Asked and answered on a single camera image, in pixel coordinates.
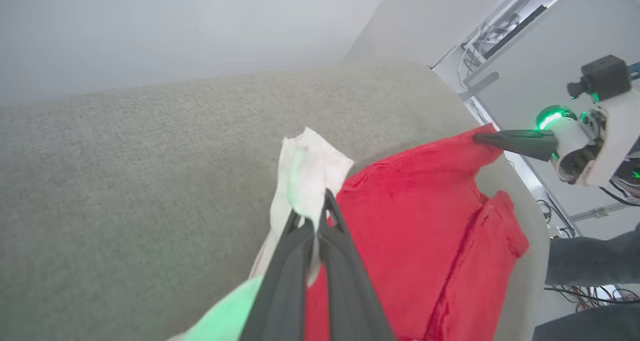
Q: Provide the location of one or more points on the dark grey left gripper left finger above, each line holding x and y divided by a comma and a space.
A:
287, 281

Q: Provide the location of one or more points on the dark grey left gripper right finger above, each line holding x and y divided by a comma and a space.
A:
345, 291

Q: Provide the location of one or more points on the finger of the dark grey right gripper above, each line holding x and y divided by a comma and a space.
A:
535, 134
525, 146

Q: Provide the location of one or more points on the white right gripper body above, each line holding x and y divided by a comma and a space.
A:
615, 131

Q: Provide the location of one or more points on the red and white T-shirt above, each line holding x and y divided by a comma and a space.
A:
410, 221

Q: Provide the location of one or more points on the dark grey trousers of person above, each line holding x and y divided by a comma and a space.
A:
590, 261

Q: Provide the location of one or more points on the grey fabric sofa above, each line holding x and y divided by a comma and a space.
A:
150, 181

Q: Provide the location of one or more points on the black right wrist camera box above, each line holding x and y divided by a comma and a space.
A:
605, 76

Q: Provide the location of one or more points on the white desk frame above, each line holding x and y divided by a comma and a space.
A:
480, 83

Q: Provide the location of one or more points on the grey wall conduit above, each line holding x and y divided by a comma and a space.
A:
597, 212

